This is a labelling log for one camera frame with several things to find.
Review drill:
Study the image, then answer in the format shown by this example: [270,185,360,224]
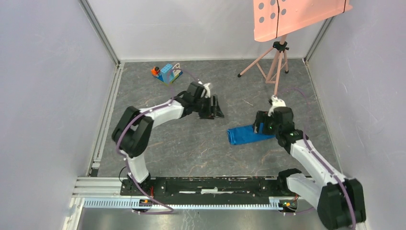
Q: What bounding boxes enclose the colourful toy block house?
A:
[150,63,183,85]

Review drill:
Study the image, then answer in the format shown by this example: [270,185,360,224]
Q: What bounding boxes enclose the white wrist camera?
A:
[268,95,286,116]
[198,81,213,98]

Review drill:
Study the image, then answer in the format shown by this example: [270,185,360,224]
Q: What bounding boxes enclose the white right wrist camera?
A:
[268,95,286,116]

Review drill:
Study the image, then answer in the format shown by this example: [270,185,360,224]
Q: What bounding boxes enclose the pink music stand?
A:
[237,0,353,94]

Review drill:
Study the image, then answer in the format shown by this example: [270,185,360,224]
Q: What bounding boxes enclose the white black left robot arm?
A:
[112,81,224,195]

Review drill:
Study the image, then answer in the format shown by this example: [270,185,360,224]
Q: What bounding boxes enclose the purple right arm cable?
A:
[279,87,358,230]

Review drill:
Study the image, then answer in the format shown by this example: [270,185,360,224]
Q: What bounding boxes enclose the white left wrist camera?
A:
[198,81,213,98]

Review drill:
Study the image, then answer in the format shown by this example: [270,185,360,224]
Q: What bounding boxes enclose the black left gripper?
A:
[193,95,224,120]

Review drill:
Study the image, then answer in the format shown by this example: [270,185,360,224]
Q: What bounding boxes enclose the blue cloth napkin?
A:
[227,123,275,145]

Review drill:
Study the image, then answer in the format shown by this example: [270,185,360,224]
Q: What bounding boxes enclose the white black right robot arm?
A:
[253,106,367,230]

